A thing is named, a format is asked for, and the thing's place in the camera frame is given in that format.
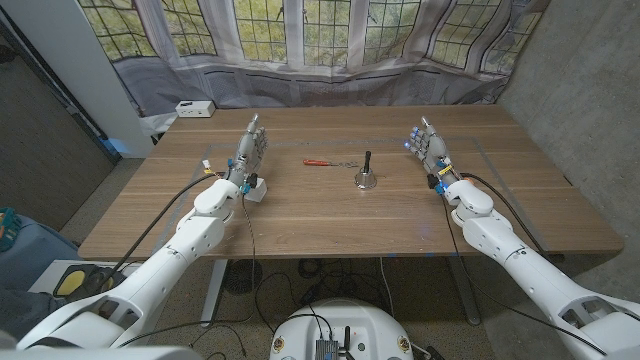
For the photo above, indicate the black antenna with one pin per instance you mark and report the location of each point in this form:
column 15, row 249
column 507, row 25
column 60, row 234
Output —
column 347, row 340

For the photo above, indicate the printed window backdrop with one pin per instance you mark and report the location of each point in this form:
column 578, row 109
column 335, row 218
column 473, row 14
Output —
column 325, row 85

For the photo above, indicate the white floor board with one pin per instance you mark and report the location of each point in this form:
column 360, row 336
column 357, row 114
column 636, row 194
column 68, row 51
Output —
column 47, row 275

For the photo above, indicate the white robot chest edge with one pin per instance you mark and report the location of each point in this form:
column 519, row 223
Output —
column 100, row 354

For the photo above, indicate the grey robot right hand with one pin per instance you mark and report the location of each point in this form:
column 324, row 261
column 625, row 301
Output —
column 432, row 150

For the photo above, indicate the person's dark trouser leg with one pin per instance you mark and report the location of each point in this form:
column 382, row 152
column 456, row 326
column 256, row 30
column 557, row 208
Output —
column 20, row 312

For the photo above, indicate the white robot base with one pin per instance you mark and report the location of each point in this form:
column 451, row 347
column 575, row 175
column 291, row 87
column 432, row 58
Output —
column 345, row 320

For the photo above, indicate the white table leg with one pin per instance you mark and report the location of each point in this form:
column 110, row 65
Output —
column 215, row 290

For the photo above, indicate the grey table leg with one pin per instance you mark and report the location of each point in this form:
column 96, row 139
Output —
column 465, row 295

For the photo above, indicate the grey tape outline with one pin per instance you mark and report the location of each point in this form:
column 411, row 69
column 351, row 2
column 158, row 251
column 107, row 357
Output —
column 325, row 143

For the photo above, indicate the black round floor fan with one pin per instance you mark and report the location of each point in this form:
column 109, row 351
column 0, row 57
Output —
column 242, row 276

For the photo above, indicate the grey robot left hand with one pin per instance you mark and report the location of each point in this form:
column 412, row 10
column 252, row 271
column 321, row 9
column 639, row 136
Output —
column 247, row 150

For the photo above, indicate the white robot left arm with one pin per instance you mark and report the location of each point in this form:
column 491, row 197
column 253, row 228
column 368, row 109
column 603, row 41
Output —
column 190, row 235

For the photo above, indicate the grey electronics box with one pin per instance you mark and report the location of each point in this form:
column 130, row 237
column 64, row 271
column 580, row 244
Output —
column 326, row 350

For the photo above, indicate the black yellow foot pedal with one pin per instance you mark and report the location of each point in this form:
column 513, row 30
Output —
column 70, row 282
column 102, row 276

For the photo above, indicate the blue grey cushion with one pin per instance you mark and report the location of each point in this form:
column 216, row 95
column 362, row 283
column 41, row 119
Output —
column 35, row 250

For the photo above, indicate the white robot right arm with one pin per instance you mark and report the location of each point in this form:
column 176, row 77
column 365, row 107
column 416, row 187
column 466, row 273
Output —
column 500, row 235

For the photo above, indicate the teal fabric item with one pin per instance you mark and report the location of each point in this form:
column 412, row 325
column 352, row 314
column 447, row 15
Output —
column 7, row 227

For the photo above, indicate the white power box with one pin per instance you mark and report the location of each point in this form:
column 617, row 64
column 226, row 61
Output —
column 195, row 109

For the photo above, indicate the white cube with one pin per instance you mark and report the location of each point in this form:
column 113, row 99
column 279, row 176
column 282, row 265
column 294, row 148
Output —
column 258, row 193

